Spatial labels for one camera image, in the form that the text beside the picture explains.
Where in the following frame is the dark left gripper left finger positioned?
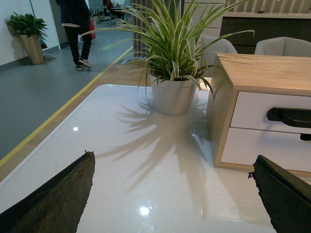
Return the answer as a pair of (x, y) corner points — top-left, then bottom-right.
(0, 151), (95, 233)

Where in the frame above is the tall beige floor planter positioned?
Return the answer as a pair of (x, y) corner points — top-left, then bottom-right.
(20, 34), (45, 65)

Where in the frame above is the green spider plant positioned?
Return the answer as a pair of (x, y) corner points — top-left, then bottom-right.
(81, 0), (255, 98)

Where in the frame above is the grey right armchair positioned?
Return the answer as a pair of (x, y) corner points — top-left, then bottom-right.
(254, 37), (311, 57)

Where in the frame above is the wooden drawer cabinet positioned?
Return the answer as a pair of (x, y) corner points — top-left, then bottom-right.
(207, 54), (311, 176)

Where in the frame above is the green floor plant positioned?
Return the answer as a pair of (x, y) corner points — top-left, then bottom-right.
(5, 12), (47, 39)

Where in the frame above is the white plant pot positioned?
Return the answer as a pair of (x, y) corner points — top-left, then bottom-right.
(149, 74), (197, 115)

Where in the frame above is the grey armchair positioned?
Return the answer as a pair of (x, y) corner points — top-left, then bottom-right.
(200, 35), (238, 66)
(254, 37), (311, 57)

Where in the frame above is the white drawer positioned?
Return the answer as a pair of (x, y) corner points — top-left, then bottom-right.
(221, 128), (311, 172)
(230, 92), (311, 134)

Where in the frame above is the grey left armchair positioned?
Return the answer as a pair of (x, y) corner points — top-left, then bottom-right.
(200, 35), (238, 66)

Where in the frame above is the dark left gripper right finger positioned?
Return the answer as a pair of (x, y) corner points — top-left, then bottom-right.
(248, 155), (311, 233)

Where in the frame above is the walking person in dark clothes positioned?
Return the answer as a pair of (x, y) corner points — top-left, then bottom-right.
(56, 0), (93, 71)

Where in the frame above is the black drawer handle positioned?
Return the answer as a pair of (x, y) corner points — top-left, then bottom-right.
(267, 107), (311, 128)
(300, 133), (311, 141)

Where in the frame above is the dark kitchen counter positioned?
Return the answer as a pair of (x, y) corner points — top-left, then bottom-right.
(220, 16), (311, 54)

